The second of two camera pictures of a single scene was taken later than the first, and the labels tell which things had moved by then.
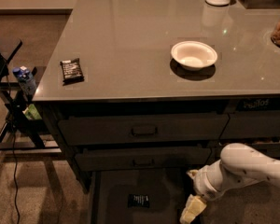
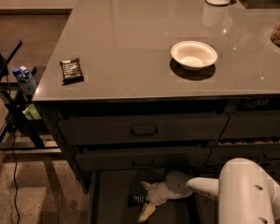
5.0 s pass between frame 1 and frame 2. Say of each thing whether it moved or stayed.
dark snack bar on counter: stayed
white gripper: moved
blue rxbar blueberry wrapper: stayed
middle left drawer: stayed
